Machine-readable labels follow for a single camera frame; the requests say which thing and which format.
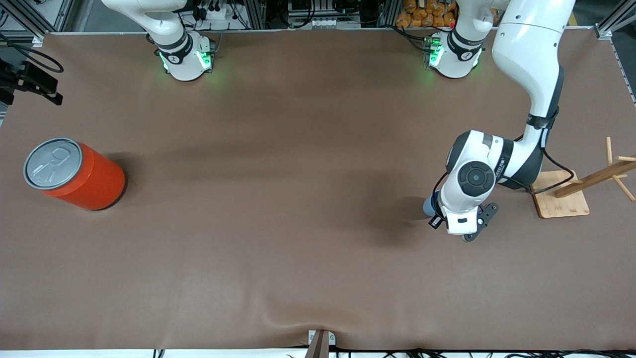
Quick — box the orange can with grey lid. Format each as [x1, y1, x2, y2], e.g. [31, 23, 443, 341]
[23, 137, 126, 211]

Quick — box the wooden mug tree stand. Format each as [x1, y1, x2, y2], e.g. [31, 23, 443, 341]
[530, 137, 636, 219]

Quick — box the white power strip with plugs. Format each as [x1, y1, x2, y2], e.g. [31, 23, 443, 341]
[195, 0, 237, 21]

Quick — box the brown table mat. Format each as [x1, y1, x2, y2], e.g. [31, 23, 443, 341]
[0, 27, 636, 352]

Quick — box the bag of orange items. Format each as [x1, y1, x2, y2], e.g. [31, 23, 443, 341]
[396, 0, 458, 29]

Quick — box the white terminal block strip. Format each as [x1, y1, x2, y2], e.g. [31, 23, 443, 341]
[307, 17, 362, 30]

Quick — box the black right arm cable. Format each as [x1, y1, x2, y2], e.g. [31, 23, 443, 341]
[0, 32, 65, 74]

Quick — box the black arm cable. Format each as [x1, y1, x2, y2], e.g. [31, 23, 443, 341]
[0, 32, 65, 74]
[517, 133, 579, 195]

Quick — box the aluminium frame profile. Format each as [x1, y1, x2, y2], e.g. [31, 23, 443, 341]
[0, 0, 76, 43]
[594, 0, 636, 106]
[243, 0, 267, 30]

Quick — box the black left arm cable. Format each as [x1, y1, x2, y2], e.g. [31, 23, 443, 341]
[517, 133, 579, 195]

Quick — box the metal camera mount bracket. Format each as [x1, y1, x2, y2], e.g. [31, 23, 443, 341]
[308, 329, 336, 358]

